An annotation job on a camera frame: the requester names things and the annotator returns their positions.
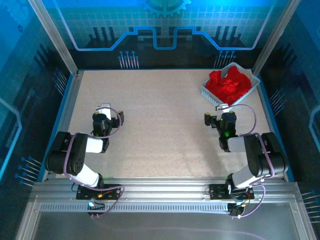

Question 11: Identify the white perforated plastic basket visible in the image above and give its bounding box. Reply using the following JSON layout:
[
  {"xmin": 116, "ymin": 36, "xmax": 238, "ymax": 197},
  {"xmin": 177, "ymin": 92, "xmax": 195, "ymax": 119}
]
[{"xmin": 201, "ymin": 61, "xmax": 261, "ymax": 107}]

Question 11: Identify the red t-shirt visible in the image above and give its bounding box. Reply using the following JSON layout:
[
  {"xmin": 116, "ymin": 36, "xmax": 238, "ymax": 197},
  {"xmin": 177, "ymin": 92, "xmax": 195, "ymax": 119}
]
[{"xmin": 206, "ymin": 67, "xmax": 252, "ymax": 107}]

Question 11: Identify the left small controller board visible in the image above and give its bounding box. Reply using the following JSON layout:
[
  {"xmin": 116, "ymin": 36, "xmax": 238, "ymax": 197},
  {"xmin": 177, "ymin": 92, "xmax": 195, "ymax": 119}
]
[{"xmin": 87, "ymin": 199, "xmax": 106, "ymax": 217}]

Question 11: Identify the small controller board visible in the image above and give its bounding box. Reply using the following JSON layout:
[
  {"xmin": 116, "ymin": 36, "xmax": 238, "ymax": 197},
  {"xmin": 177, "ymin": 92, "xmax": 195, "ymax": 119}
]
[
  {"xmin": 87, "ymin": 199, "xmax": 106, "ymax": 217},
  {"xmin": 228, "ymin": 202, "xmax": 245, "ymax": 218}
]

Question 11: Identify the right small controller board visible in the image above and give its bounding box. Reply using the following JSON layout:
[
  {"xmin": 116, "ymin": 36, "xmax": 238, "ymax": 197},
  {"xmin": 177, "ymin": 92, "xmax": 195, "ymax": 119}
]
[{"xmin": 228, "ymin": 202, "xmax": 245, "ymax": 218}]

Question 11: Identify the grey steel sheet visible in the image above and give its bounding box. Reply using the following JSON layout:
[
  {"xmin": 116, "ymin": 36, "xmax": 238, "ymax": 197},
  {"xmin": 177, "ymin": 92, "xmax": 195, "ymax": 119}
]
[{"xmin": 14, "ymin": 197, "xmax": 317, "ymax": 240}]

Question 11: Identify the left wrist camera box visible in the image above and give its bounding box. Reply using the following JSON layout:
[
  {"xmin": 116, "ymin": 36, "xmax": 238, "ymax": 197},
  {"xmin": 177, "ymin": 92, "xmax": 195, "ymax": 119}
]
[{"xmin": 96, "ymin": 103, "xmax": 113, "ymax": 121}]

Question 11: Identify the aluminium side rail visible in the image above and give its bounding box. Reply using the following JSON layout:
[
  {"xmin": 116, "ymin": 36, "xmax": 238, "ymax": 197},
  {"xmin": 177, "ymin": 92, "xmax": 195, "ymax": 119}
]
[{"xmin": 42, "ymin": 71, "xmax": 82, "ymax": 181}]

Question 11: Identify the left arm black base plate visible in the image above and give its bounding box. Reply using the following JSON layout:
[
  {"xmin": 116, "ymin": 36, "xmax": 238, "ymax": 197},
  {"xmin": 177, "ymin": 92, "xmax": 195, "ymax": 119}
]
[{"xmin": 76, "ymin": 183, "xmax": 123, "ymax": 201}]

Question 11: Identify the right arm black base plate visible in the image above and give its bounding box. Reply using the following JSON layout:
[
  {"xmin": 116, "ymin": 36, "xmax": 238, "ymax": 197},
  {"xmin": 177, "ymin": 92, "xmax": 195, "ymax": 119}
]
[{"xmin": 208, "ymin": 183, "xmax": 255, "ymax": 201}]

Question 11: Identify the aluminium mounting rail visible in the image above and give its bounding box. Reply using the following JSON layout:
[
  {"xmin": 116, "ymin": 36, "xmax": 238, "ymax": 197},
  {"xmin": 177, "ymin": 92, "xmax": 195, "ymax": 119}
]
[{"xmin": 32, "ymin": 176, "xmax": 301, "ymax": 201}]

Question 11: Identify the left aluminium frame post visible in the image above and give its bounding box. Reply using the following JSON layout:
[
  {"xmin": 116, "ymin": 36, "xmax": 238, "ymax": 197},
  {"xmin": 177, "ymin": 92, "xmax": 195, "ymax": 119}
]
[{"xmin": 27, "ymin": 0, "xmax": 81, "ymax": 77}]

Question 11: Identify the aluminium frame post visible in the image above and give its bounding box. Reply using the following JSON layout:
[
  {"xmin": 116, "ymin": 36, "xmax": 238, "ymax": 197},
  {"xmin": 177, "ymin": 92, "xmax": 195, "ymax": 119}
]
[
  {"xmin": 252, "ymin": 0, "xmax": 301, "ymax": 73},
  {"xmin": 27, "ymin": 0, "xmax": 81, "ymax": 77}
]

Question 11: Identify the right aluminium frame post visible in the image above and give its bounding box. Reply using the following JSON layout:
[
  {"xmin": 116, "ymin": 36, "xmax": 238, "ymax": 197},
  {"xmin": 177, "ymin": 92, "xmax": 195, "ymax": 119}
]
[{"xmin": 252, "ymin": 0, "xmax": 301, "ymax": 73}]

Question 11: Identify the slotted grey cable duct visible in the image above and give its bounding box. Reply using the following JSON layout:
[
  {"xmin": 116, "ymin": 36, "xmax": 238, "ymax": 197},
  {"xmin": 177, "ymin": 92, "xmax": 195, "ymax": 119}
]
[{"xmin": 39, "ymin": 202, "xmax": 232, "ymax": 214}]

